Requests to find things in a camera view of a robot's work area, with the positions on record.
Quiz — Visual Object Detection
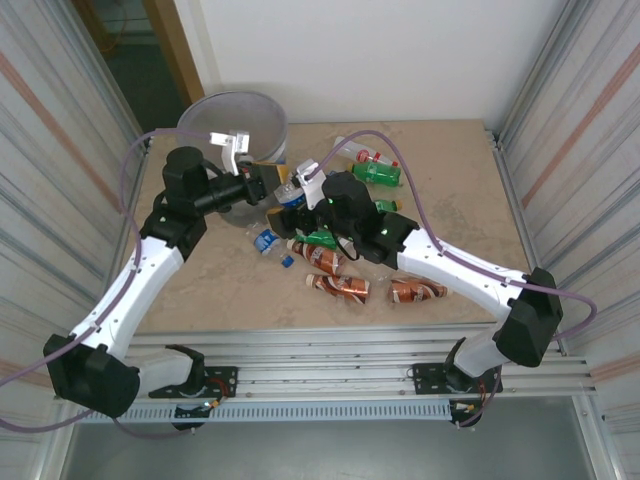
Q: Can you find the clear water bottle blue print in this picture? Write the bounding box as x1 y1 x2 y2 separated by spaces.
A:
273 180 306 209

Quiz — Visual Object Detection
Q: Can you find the clear bottle blue Pepsi label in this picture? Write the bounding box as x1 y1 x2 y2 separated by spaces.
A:
253 228 296 270

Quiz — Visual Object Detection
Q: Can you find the crushed green plastic bottle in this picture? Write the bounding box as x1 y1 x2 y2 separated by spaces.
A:
293 229 340 250

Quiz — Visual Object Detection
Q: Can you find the brown Nescafe coffee bottle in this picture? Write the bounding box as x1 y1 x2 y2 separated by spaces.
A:
285 238 348 277
388 277 450 305
305 272 373 304

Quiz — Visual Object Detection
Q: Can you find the white bottle red label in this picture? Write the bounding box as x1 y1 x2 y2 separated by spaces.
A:
333 135 400 169

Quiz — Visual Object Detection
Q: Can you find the clear plastic bin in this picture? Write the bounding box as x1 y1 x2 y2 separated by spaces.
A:
176 90 290 227

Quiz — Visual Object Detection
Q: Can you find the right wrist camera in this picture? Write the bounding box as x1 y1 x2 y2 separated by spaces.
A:
294 159 329 211

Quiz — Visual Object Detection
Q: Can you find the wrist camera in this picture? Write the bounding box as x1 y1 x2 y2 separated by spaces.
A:
294 159 329 211
208 129 251 176

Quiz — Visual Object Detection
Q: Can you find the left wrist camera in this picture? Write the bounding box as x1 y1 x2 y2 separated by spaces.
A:
208 129 251 176

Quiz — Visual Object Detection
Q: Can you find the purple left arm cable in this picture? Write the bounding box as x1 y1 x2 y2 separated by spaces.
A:
0 127 221 441

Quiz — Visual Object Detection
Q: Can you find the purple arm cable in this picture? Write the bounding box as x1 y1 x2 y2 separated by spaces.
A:
0 127 221 441
319 128 599 431

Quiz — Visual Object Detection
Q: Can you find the black cable loop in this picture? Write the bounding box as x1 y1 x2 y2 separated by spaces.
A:
333 234 362 263

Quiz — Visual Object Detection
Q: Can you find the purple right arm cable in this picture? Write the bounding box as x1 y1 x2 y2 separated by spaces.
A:
319 128 599 431

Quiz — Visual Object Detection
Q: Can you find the aluminium rail frame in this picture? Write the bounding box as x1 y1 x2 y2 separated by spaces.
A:
53 323 600 402

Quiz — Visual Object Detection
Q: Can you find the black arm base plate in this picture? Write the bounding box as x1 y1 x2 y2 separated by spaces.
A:
412 362 501 397
148 365 239 400

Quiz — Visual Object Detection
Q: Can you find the white slotted cable duct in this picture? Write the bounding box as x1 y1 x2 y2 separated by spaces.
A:
73 402 454 424

